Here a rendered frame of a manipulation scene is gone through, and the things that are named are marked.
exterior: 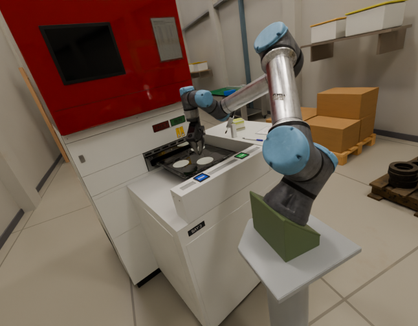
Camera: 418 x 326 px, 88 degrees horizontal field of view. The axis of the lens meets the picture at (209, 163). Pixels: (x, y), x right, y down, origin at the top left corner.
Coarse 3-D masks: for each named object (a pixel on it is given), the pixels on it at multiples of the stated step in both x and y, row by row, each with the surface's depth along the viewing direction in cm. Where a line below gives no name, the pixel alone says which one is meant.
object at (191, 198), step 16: (224, 160) 108; (240, 160) 105; (256, 160) 110; (224, 176) 97; (240, 176) 104; (256, 176) 112; (176, 192) 88; (192, 192) 88; (208, 192) 94; (224, 192) 100; (176, 208) 95; (192, 208) 90; (208, 208) 96
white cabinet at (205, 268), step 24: (240, 192) 107; (264, 192) 120; (144, 216) 126; (216, 216) 100; (240, 216) 111; (168, 240) 103; (192, 240) 94; (216, 240) 104; (240, 240) 116; (168, 264) 127; (192, 264) 97; (216, 264) 108; (240, 264) 121; (192, 288) 106; (216, 288) 112; (240, 288) 127; (216, 312) 117
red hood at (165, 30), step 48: (0, 0) 82; (48, 0) 91; (96, 0) 101; (144, 0) 113; (48, 48) 94; (96, 48) 105; (144, 48) 119; (48, 96) 98; (96, 96) 110; (144, 96) 125
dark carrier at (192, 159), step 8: (184, 152) 147; (192, 152) 144; (208, 152) 139; (216, 152) 136; (224, 152) 134; (232, 152) 132; (160, 160) 140; (168, 160) 138; (176, 160) 136; (192, 160) 131; (176, 168) 125; (184, 168) 123; (192, 168) 121; (200, 168) 119
